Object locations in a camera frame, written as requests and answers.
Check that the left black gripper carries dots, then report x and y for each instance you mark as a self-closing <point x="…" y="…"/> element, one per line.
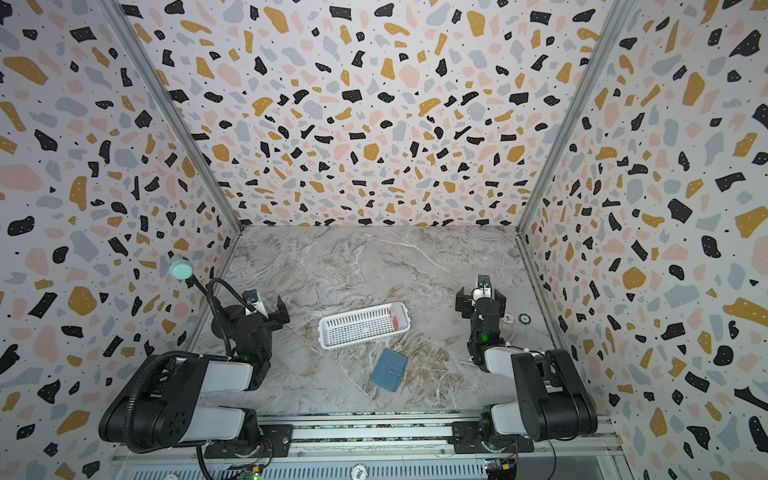
<point x="277" y="323"/>

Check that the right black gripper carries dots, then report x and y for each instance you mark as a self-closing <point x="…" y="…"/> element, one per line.
<point x="480" y="301"/>

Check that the white plastic basket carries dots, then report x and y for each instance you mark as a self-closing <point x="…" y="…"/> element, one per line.
<point x="355" y="327"/>

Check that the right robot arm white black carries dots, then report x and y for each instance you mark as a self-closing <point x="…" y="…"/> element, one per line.
<point x="551" y="400"/>

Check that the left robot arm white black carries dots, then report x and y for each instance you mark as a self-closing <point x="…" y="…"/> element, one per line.
<point x="159" y="407"/>

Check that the black stand with green ball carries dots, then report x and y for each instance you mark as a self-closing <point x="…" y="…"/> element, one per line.
<point x="192" y="288"/>

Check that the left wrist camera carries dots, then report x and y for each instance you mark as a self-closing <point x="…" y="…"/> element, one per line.
<point x="255" y="302"/>

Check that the aluminium rail base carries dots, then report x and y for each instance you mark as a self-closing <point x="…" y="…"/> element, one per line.
<point x="391" y="445"/>

